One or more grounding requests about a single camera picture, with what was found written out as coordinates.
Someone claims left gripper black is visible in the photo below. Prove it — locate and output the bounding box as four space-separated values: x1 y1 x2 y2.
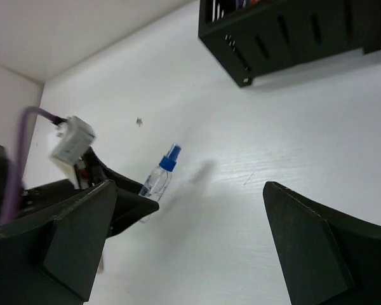
0 146 159 237

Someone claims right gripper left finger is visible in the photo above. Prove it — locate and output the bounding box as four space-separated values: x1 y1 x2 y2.
0 181 117 304

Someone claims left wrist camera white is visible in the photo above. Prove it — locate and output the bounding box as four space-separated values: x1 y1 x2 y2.
48 116 96 189

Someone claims black slotted pen holder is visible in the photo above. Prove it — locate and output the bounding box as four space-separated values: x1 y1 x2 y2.
198 0 381 88

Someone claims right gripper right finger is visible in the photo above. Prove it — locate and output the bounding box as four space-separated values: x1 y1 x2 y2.
263 182 381 304

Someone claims small blue cap spray bottle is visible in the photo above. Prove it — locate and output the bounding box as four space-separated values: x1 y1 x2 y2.
138 142 183 225

